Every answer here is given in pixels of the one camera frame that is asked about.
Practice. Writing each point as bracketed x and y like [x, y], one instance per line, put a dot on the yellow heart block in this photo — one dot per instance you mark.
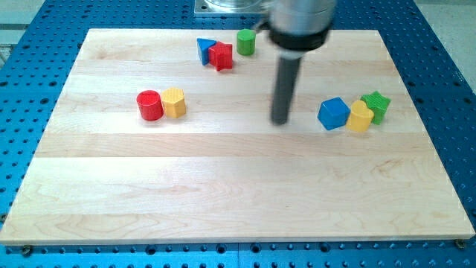
[360, 117]

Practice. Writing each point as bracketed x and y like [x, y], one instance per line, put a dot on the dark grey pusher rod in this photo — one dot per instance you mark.
[287, 74]

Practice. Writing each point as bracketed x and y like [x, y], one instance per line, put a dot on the blue cube block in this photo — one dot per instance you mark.
[333, 113]

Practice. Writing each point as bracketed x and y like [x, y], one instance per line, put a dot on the blue perforated metal base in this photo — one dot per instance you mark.
[444, 95]

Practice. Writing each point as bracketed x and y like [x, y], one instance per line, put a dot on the red star block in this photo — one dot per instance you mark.
[221, 56]

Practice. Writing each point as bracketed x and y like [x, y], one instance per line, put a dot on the green star block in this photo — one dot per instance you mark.
[378, 103]

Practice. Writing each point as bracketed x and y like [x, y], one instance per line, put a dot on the red cylinder block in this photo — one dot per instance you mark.
[150, 106]

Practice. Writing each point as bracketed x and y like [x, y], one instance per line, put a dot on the blue triangle block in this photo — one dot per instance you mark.
[202, 48]

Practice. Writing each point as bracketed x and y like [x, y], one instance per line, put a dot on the yellow hexagon block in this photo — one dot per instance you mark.
[173, 102]

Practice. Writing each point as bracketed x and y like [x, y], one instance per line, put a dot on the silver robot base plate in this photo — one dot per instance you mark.
[212, 7]

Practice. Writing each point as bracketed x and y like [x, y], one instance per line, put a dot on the green cylinder block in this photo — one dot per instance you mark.
[246, 39]

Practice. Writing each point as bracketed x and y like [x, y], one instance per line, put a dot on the light wooden board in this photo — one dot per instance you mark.
[222, 172]

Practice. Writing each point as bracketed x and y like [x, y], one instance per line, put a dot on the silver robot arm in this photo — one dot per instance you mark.
[295, 27]

